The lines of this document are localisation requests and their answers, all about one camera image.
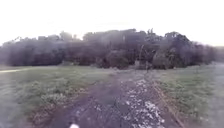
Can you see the dark wood of trees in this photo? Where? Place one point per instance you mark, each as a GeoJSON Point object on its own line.
{"type": "Point", "coordinates": [110, 50]}

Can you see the dark dirt track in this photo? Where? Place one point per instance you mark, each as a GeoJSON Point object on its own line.
{"type": "Point", "coordinates": [110, 103]}

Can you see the green grass field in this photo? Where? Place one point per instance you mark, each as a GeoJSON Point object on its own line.
{"type": "Point", "coordinates": [43, 83]}

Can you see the robot's own part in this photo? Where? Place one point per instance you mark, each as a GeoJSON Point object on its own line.
{"type": "Point", "coordinates": [74, 126]}

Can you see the pale path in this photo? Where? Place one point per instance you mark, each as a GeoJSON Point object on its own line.
{"type": "Point", "coordinates": [10, 70]}

